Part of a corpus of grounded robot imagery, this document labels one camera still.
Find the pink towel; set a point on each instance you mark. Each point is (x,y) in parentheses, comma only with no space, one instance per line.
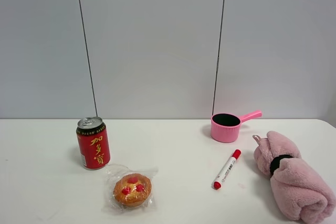
(299,191)

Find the pink toy saucepan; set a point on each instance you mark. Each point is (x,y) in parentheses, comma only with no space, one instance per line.
(225,127)

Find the red drink can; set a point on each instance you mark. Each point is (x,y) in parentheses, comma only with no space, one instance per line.
(93,142)

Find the red white marker pen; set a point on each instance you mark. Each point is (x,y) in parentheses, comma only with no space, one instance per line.
(222,175)

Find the wrapped fruit tart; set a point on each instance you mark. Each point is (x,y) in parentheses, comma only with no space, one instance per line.
(127,190)

